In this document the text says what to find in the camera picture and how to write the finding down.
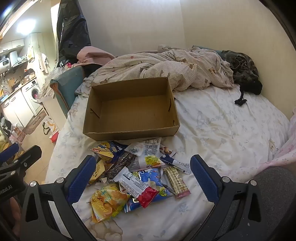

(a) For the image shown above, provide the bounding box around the white water heater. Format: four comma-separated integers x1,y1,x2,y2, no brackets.
0,58,11,74

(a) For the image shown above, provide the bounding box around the black knit hat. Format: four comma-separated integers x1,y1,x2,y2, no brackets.
235,79,263,106

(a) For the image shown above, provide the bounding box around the black plastic bag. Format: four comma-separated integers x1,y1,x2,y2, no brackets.
57,0,92,68

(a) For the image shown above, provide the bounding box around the bed with white floral sheet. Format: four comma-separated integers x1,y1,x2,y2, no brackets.
45,86,292,241

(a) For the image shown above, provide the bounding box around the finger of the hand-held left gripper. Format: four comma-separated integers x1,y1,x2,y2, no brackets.
0,145,43,176
0,142,20,165

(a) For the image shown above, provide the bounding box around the white side cabinet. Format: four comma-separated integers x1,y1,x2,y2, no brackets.
38,94,68,120

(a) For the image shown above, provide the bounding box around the dark brown snack packet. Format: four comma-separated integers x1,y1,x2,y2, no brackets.
106,152,136,184

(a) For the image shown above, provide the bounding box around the white red shopping bag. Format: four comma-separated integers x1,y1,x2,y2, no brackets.
42,116,61,143

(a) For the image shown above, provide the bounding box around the grey cloth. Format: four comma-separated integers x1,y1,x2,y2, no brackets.
231,167,296,241

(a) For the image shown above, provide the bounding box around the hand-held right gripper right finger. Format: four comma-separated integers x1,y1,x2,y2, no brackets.
190,155,273,241

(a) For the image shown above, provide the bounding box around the brown cardboard box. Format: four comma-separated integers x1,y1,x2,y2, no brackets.
83,77,180,141

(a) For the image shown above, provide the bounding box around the white kitchen base cabinet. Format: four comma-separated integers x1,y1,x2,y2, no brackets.
0,91,35,131

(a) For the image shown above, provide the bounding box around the white red-ended snack packet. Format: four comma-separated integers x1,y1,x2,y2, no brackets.
113,167,159,208

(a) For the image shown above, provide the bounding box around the white patterned cloth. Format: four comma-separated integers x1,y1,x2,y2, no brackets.
41,67,68,99

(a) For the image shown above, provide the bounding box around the yellow orange chip packet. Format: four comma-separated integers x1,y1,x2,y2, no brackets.
90,184,131,223

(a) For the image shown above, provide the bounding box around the checked bear print quilt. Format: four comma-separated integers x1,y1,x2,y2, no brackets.
76,46,235,93

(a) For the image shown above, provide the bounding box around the white packet yellow green label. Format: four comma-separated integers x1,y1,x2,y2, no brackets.
128,137,173,172

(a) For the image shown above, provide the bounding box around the pink floral blanket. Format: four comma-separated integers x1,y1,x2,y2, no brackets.
240,136,296,184

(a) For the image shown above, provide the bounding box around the blue yellow striped packet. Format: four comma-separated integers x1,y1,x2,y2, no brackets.
89,141,129,163

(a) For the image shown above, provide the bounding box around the pink cloth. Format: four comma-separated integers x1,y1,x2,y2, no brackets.
76,46,116,66

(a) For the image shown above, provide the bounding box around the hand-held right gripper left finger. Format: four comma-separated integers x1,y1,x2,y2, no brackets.
20,155,96,241

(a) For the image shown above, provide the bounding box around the cream wafer packet pink end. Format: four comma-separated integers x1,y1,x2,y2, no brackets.
163,166,191,199

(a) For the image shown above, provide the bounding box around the small yellow snack packet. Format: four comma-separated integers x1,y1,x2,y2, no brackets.
88,159,106,185

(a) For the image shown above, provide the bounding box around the white washing machine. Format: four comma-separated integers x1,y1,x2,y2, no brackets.
22,79,45,116

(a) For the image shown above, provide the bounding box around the camouflage garment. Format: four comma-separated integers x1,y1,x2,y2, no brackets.
222,50,260,85

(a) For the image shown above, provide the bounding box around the white range hood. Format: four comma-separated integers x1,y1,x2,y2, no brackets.
9,50,28,68

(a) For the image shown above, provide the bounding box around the patterned floor mat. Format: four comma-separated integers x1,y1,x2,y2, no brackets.
22,111,48,136

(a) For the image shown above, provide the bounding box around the white cartoon bear packet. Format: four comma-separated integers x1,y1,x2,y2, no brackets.
159,144,176,156

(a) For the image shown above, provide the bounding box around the teal pillow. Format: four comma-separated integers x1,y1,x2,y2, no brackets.
192,45,223,55

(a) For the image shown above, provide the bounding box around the blue popcorn packet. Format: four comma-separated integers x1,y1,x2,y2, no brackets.
124,167,176,213

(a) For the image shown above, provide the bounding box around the white blue stick packet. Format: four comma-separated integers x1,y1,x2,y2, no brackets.
159,155,192,175

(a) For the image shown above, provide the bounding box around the white wall cabinet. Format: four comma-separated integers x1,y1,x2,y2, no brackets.
0,38,25,54

